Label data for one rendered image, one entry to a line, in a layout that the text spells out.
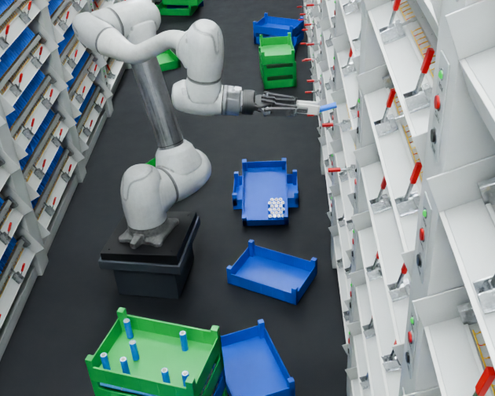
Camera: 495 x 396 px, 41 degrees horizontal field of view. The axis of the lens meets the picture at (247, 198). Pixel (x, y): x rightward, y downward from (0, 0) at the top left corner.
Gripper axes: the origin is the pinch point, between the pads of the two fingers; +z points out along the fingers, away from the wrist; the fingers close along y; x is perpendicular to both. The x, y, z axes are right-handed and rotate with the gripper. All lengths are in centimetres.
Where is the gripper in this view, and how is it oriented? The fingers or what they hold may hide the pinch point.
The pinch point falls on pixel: (307, 107)
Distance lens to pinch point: 204.5
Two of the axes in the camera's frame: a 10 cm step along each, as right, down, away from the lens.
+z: 10.0, 0.8, 0.4
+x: -0.9, 8.2, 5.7
